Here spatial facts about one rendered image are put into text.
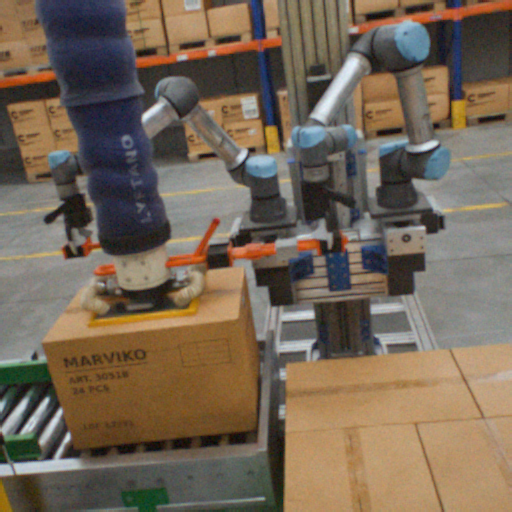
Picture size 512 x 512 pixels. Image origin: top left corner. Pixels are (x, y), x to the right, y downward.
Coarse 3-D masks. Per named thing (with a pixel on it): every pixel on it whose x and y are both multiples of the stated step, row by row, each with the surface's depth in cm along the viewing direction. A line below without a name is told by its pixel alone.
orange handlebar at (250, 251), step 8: (304, 240) 180; (312, 240) 180; (344, 240) 176; (88, 248) 209; (96, 248) 209; (240, 248) 182; (248, 248) 179; (256, 248) 178; (264, 248) 180; (272, 248) 178; (304, 248) 176; (312, 248) 176; (176, 256) 184; (184, 256) 183; (200, 256) 183; (232, 256) 178; (240, 256) 178; (248, 256) 178; (256, 256) 178; (104, 264) 186; (112, 264) 185; (168, 264) 180; (176, 264) 180; (184, 264) 180; (96, 272) 182; (104, 272) 181; (112, 272) 181
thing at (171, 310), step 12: (168, 300) 177; (192, 300) 179; (96, 312) 181; (108, 312) 179; (120, 312) 178; (132, 312) 176; (144, 312) 175; (156, 312) 175; (168, 312) 174; (180, 312) 173; (192, 312) 173; (96, 324) 175; (108, 324) 175
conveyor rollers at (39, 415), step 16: (16, 384) 230; (32, 384) 228; (0, 400) 221; (16, 400) 227; (32, 400) 221; (48, 400) 216; (0, 416) 214; (16, 416) 210; (32, 416) 208; (32, 432) 201; (48, 432) 197; (256, 432) 181; (48, 448) 192; (64, 448) 188; (96, 448) 187; (112, 448) 184; (144, 448) 182; (176, 448) 182
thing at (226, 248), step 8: (208, 248) 183; (216, 248) 183; (224, 248) 182; (232, 248) 182; (208, 256) 176; (216, 256) 176; (224, 256) 176; (208, 264) 178; (216, 264) 177; (224, 264) 177; (232, 264) 178
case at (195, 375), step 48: (240, 288) 187; (48, 336) 175; (96, 336) 171; (144, 336) 170; (192, 336) 170; (240, 336) 169; (96, 384) 177; (144, 384) 176; (192, 384) 176; (240, 384) 175; (96, 432) 183; (144, 432) 183; (192, 432) 182
